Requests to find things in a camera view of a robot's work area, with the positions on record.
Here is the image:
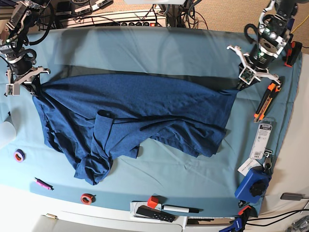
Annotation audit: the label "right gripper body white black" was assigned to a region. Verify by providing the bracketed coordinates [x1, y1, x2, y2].
[5, 66, 51, 96]

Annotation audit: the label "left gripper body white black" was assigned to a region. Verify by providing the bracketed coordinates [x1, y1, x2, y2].
[227, 45, 281, 85]

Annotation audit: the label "dark blue t-shirt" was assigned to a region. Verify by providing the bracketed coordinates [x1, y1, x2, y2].
[32, 74, 237, 185]

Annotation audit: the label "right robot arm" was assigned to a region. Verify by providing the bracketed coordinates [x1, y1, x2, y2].
[0, 0, 55, 97]

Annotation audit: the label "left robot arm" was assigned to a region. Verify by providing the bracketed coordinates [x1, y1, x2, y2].
[227, 0, 298, 90]

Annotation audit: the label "orange black utility knife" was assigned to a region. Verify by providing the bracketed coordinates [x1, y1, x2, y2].
[253, 81, 281, 122]

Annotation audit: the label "white paper roll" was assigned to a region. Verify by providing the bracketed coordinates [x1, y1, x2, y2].
[0, 121, 16, 148]

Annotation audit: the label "orange black clamp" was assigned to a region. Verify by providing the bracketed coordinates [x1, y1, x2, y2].
[284, 41, 302, 67]
[238, 205, 252, 216]

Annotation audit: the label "white packaged item blister card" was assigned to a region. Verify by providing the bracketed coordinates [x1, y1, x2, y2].
[250, 118, 273, 160]

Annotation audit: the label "purple tape roll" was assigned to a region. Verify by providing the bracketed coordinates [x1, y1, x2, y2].
[14, 149, 25, 162]

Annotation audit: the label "white paper card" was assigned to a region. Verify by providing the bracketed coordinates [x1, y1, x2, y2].
[237, 158, 261, 176]

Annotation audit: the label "metal carabiner keys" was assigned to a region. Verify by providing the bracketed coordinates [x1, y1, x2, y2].
[263, 149, 273, 174]

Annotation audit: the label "black foot pedal start label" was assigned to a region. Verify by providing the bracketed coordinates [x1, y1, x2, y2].
[71, 0, 92, 15]

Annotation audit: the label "pink marker pen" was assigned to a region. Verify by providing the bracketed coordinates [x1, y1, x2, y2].
[34, 178, 54, 190]

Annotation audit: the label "blue box black knob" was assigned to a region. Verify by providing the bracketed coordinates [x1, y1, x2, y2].
[235, 168, 271, 203]

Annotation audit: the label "grey adapter box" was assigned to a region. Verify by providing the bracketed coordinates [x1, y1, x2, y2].
[280, 192, 303, 201]

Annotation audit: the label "light blue table cloth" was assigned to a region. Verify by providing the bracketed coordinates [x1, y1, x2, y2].
[0, 26, 303, 218]

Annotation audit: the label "red tape roll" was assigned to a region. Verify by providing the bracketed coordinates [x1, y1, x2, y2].
[80, 193, 96, 205]

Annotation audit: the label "orange black lower clamp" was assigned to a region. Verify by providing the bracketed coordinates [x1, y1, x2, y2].
[238, 205, 252, 216]

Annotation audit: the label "blue black clamp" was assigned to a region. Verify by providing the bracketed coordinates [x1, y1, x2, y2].
[219, 217, 246, 232]

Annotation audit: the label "white black marker pen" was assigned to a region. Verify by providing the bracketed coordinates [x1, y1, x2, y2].
[162, 204, 203, 214]

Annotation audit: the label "red cube block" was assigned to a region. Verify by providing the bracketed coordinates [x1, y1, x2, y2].
[147, 196, 159, 209]

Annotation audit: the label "white book under remote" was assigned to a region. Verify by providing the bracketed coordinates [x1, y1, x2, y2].
[129, 200, 188, 228]

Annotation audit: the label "black remote control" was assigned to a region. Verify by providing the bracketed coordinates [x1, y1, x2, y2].
[136, 205, 176, 222]

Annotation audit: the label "white power strip red switch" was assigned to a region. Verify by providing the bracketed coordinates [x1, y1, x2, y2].
[95, 21, 164, 27]

